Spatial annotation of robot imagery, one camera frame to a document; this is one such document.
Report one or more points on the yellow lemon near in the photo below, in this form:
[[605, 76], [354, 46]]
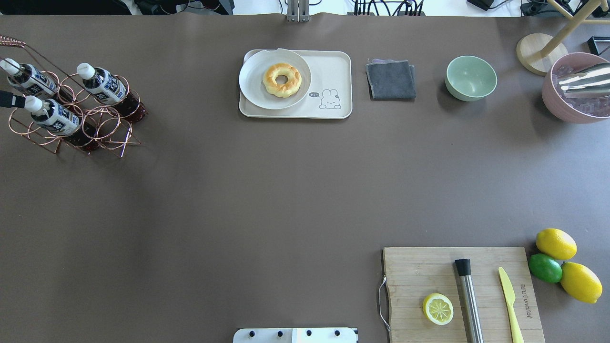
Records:
[[580, 282]]

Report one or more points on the cream bunny tray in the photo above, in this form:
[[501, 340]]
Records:
[[329, 96]]

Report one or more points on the metal clamp bracket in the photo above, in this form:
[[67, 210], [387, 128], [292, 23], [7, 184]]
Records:
[[298, 10]]

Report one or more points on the pink bowl with ice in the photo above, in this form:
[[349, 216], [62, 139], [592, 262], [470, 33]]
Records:
[[571, 111]]

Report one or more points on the tea bottle front left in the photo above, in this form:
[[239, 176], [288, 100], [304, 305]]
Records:
[[111, 91]]

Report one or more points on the copper wire bottle rack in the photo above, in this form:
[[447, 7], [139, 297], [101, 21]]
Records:
[[113, 133]]

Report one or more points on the yellow lemon far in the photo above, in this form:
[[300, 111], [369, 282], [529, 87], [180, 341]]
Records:
[[556, 244]]

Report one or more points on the yellow plastic knife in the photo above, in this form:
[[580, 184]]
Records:
[[510, 298]]

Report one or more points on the white round plate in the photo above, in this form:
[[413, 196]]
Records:
[[252, 73]]

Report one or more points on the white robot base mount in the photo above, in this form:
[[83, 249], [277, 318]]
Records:
[[330, 334]]

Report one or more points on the green lime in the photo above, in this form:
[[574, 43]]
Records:
[[545, 268]]

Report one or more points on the wooden stand base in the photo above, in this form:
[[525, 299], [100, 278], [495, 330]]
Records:
[[538, 51]]

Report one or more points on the steel ice scoop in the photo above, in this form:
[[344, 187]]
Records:
[[591, 82]]

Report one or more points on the yellow lemon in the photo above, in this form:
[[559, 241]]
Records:
[[580, 282], [556, 244]]

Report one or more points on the steel muddler black tip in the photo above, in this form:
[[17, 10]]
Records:
[[474, 328]]

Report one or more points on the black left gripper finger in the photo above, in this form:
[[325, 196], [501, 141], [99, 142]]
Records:
[[9, 100]]

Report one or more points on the tea bottle white cap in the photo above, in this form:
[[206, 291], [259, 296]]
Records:
[[60, 121]]

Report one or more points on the tea bottle front right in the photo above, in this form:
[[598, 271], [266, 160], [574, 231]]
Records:
[[30, 81]]

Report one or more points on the glazed donut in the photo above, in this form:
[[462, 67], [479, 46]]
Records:
[[282, 80]]

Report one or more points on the grey folded cloth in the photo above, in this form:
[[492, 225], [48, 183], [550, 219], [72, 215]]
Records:
[[391, 80]]

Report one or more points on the wooden cutting board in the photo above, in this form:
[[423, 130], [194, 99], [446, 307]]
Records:
[[414, 272]]

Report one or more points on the half lemon slice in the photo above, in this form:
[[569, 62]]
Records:
[[438, 308]]

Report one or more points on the green bowl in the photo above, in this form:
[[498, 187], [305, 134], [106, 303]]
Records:
[[470, 78]]

